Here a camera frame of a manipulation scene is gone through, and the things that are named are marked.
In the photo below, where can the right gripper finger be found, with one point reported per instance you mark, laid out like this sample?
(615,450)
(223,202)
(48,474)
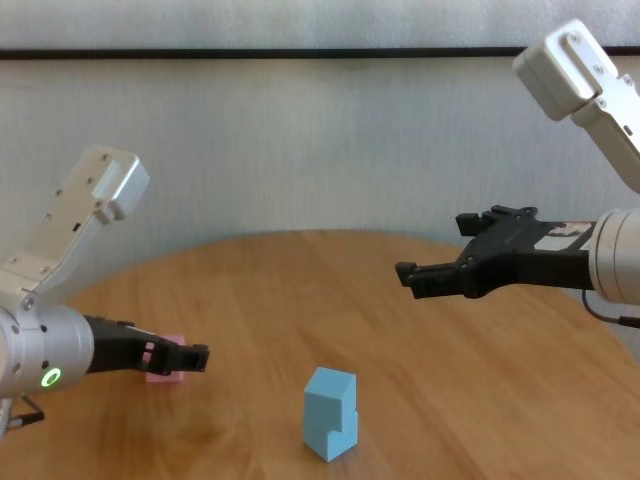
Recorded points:
(435,280)
(472,224)

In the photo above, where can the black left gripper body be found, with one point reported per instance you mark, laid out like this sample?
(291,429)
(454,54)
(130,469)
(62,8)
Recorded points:
(120,350)

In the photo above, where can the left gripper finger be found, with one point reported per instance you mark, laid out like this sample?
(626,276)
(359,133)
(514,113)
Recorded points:
(185,359)

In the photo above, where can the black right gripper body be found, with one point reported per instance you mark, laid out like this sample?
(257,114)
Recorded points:
(525,255)

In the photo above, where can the pink foam cube block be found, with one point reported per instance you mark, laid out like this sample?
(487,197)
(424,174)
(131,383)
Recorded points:
(165,379)

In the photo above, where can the blue foam cube block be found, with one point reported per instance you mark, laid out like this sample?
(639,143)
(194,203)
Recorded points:
(342,445)
(325,400)

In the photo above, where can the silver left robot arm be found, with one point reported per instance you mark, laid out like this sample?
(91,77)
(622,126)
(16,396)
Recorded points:
(45,350)

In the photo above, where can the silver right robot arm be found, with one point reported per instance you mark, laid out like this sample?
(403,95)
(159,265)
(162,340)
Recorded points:
(620,255)

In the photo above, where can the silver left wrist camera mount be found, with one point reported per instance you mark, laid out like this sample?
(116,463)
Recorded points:
(110,180)

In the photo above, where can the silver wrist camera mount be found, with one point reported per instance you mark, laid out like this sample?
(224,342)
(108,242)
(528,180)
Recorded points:
(560,70)
(110,180)

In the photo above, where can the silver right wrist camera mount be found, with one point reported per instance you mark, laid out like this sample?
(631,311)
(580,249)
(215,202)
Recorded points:
(560,70)

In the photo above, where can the black wall rail strip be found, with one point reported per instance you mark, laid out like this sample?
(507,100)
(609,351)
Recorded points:
(250,54)

